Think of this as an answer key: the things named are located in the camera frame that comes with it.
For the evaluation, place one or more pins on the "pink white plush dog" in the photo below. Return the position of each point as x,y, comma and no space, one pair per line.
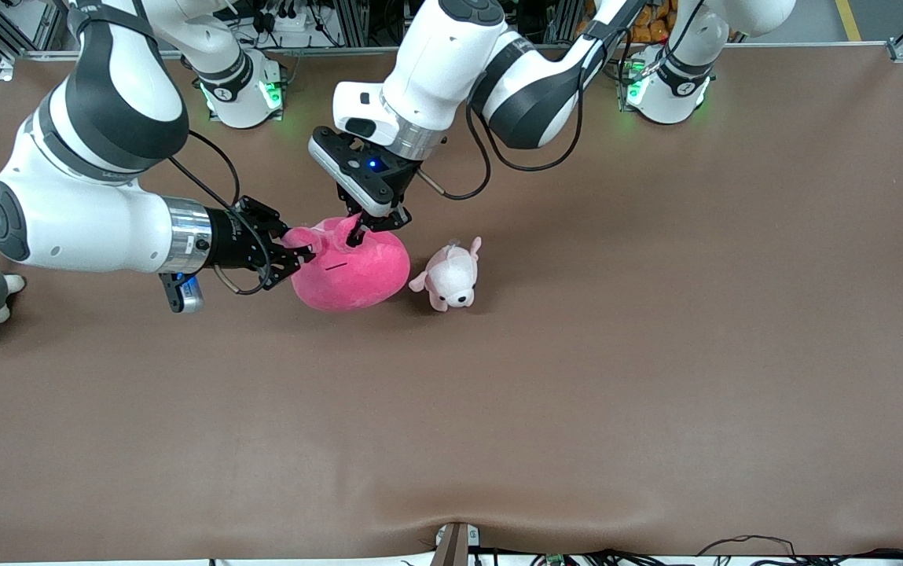
455,275

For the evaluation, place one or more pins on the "aluminium table edge frame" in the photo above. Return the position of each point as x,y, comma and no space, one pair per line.
813,45

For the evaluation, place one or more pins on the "white power strip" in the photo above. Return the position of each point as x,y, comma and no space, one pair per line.
294,21

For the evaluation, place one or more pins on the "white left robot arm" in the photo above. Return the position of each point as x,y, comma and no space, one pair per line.
435,63

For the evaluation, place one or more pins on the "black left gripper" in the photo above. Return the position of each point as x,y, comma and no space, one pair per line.
399,174

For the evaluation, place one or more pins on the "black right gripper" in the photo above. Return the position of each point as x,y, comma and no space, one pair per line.
233,237

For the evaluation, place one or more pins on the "orange plush toy pile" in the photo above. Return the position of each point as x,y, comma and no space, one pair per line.
647,31

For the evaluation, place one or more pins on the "brown camera mount bracket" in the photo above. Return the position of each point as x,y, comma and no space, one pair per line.
453,546

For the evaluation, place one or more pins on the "round pink plush toy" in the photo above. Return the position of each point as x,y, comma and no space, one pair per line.
357,275

